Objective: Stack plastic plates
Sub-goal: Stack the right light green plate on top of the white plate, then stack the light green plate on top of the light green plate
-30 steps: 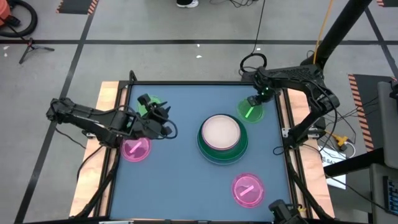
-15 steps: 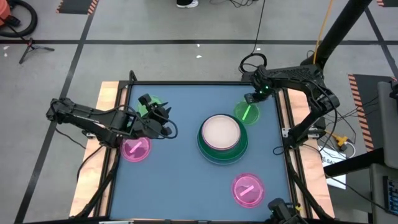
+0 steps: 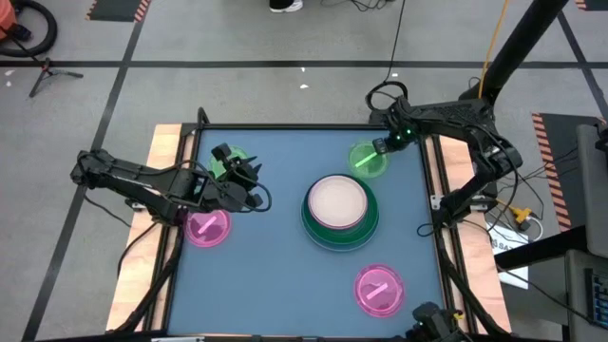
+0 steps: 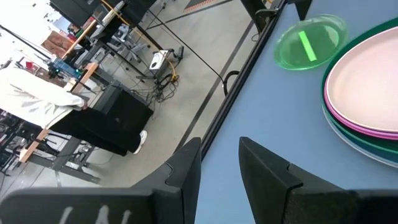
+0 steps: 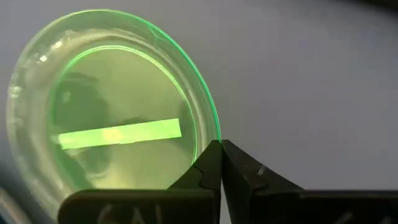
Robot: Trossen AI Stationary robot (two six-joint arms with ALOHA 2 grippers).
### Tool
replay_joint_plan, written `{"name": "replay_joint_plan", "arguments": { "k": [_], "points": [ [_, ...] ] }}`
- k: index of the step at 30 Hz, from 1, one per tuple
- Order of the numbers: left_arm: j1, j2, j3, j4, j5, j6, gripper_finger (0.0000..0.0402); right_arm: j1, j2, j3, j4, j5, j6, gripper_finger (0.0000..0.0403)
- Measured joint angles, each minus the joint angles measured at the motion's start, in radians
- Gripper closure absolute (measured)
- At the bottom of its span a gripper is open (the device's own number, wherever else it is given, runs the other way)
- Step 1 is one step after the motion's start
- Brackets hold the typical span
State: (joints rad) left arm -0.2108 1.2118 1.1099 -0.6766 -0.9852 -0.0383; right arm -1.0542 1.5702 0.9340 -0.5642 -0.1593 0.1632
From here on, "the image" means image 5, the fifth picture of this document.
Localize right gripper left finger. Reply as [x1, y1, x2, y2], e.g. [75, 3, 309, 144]
[57, 139, 222, 224]

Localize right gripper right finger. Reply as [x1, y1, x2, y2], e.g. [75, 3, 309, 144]
[221, 139, 398, 224]

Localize small translucent green plate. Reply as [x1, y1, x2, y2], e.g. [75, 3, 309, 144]
[5, 8, 222, 218]

